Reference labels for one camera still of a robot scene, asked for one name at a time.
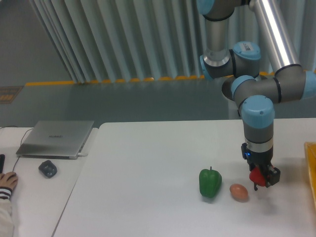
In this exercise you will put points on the black small tray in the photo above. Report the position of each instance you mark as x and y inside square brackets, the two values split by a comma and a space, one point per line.
[48, 169]

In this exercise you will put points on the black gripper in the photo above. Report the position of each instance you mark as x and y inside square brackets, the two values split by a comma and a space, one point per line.
[263, 161]

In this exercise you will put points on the silver laptop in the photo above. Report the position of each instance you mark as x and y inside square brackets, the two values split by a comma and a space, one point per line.
[56, 139]

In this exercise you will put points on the person's hand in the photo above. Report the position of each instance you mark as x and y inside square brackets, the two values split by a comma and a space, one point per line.
[8, 180]

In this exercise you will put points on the green bell pepper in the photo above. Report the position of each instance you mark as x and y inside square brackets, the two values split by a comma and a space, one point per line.
[210, 182]

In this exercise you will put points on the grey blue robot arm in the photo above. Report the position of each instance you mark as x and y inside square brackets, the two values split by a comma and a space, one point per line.
[253, 96]

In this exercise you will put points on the black keyboard edge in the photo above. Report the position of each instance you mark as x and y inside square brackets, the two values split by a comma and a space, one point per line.
[2, 160]

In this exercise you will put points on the striped cream sleeve forearm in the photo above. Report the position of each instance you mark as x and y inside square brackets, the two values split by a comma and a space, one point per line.
[6, 222]

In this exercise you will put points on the white usb plug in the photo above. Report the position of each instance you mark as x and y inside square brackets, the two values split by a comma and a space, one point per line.
[82, 155]

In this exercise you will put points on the brown egg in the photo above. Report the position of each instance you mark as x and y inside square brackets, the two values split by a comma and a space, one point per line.
[238, 191]

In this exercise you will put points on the red bell pepper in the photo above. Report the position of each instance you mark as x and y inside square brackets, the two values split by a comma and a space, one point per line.
[257, 178]

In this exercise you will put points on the yellow basket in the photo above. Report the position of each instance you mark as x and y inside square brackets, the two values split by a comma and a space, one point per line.
[310, 155]

